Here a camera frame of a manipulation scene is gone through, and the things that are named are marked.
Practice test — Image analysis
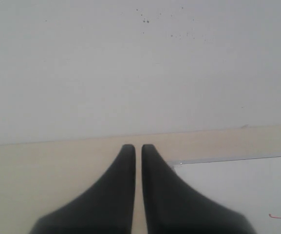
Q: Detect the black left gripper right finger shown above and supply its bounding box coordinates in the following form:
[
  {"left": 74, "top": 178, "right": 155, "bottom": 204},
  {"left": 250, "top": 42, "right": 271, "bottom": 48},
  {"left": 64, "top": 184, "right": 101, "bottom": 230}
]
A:
[{"left": 141, "top": 144, "right": 255, "bottom": 234}]

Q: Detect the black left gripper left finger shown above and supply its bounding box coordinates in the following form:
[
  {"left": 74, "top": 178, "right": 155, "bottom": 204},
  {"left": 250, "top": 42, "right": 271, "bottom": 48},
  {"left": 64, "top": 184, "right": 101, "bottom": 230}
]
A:
[{"left": 30, "top": 144, "right": 136, "bottom": 234}]

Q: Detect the white board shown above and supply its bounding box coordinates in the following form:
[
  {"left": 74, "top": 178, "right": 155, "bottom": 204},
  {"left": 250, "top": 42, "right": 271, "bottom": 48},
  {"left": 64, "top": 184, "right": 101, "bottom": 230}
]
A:
[{"left": 169, "top": 153, "right": 281, "bottom": 234}]

